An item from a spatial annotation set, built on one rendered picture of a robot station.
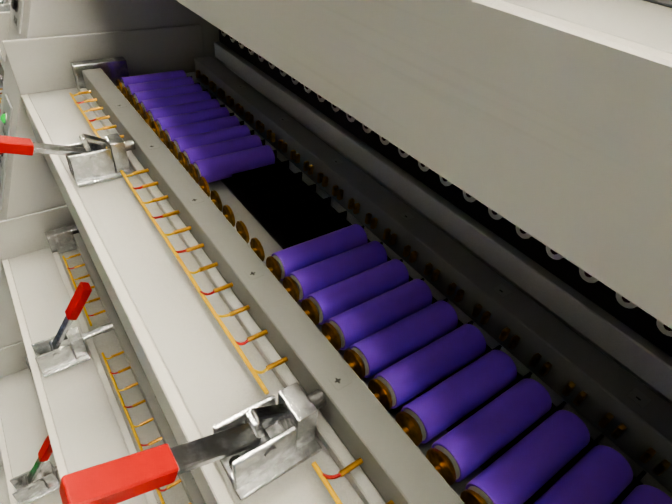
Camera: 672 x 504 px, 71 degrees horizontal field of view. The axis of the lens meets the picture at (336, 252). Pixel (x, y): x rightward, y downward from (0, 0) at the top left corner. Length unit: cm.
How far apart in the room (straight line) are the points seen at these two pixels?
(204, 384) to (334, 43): 17
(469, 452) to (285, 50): 18
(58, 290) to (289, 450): 42
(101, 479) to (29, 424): 55
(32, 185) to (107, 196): 24
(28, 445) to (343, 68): 63
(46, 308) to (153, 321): 31
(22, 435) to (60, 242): 24
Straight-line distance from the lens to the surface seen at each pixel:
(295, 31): 19
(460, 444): 22
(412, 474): 21
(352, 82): 16
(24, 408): 75
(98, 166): 40
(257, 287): 26
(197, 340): 27
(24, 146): 39
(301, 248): 29
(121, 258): 33
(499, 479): 22
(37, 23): 56
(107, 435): 47
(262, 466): 22
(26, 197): 63
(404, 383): 23
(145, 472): 19
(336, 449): 22
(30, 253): 66
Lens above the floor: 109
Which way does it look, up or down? 24 degrees down
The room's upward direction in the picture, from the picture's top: 25 degrees clockwise
